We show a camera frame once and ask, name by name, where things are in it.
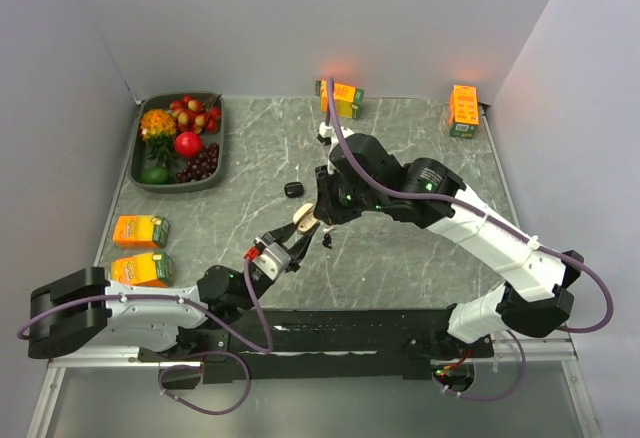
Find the orange juice box left lower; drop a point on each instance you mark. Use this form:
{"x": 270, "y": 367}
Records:
{"x": 150, "y": 269}

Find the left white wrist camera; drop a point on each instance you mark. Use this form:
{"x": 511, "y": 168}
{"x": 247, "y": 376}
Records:
{"x": 270, "y": 258}

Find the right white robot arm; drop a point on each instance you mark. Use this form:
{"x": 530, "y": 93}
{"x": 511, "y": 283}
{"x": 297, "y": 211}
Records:
{"x": 534, "y": 299}

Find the red apple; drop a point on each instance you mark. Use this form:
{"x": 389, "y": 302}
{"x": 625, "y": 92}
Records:
{"x": 188, "y": 145}

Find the black earbud charging case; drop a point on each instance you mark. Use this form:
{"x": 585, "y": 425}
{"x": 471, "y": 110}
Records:
{"x": 294, "y": 189}

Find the orange juice box left upper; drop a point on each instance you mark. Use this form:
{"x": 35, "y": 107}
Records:
{"x": 141, "y": 231}

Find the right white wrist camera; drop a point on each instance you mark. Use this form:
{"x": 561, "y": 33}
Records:
{"x": 327, "y": 137}

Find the green avocado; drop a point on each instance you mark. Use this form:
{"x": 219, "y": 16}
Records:
{"x": 156, "y": 176}

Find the beige earbud charging case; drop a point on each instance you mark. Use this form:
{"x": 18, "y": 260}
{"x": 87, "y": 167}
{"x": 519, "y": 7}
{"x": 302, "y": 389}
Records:
{"x": 304, "y": 219}

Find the orange juice box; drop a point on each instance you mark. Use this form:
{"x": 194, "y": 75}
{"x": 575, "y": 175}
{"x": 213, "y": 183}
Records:
{"x": 150, "y": 269}
{"x": 348, "y": 99}
{"x": 141, "y": 231}
{"x": 464, "y": 115}

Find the black earbuds pair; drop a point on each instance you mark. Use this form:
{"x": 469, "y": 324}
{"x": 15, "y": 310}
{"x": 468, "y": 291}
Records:
{"x": 327, "y": 241}

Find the orange juice box back right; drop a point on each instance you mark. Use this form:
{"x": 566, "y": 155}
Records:
{"x": 464, "y": 115}

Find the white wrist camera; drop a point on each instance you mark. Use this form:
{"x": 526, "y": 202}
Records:
{"x": 270, "y": 258}
{"x": 327, "y": 137}

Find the orange juice box back centre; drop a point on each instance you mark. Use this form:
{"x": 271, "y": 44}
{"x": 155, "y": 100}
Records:
{"x": 348, "y": 99}

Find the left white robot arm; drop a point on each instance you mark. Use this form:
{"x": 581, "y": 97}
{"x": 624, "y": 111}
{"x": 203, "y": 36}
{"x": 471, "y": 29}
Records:
{"x": 85, "y": 308}

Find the dark purple grape bunch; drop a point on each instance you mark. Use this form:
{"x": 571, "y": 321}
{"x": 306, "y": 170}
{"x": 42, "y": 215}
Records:
{"x": 202, "y": 166}

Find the dark grey fruit tray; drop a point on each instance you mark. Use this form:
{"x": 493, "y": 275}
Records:
{"x": 139, "y": 161}

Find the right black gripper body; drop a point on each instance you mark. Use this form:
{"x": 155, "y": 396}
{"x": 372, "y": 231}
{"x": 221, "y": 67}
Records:
{"x": 343, "y": 203}

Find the orange yellow flower pineapple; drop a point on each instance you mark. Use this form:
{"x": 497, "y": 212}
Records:
{"x": 158, "y": 131}

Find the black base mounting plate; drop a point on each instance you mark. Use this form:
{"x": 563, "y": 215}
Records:
{"x": 325, "y": 344}

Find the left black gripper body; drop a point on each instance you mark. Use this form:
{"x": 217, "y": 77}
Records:
{"x": 259, "y": 287}

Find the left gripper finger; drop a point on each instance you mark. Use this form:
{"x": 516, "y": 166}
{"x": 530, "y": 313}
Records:
{"x": 282, "y": 234}
{"x": 300, "y": 248}

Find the red cherry bunch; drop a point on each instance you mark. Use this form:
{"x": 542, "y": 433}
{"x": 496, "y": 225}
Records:
{"x": 197, "y": 115}

